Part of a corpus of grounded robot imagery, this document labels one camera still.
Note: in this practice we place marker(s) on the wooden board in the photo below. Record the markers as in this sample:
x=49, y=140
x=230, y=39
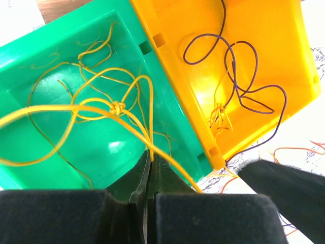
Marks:
x=51, y=10

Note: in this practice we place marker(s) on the green plastic bin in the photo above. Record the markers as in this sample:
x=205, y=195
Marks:
x=75, y=94

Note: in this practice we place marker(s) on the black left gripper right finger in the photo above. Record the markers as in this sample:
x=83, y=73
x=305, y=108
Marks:
x=177, y=214

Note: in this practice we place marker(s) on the yellow plastic bin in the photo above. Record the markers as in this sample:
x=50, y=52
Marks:
x=238, y=68

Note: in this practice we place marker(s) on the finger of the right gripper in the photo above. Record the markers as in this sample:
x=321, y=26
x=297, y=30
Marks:
x=299, y=195

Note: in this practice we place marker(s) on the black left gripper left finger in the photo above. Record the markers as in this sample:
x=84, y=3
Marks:
x=111, y=215

